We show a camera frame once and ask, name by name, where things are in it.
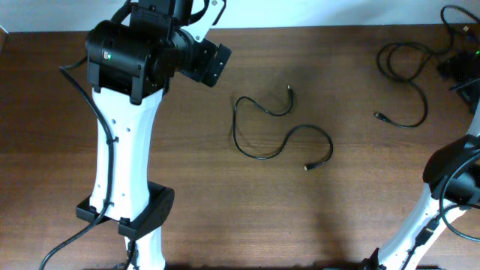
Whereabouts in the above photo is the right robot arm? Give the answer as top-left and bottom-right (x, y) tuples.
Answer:
(359, 53), (479, 269)

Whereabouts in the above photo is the left camera cable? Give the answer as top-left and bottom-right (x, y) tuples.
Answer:
(38, 55), (117, 270)

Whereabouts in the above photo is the black cable silver plug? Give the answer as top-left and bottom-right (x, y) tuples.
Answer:
(231, 85), (335, 171)

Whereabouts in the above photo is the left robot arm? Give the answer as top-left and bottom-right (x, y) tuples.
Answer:
(76, 0), (231, 269)

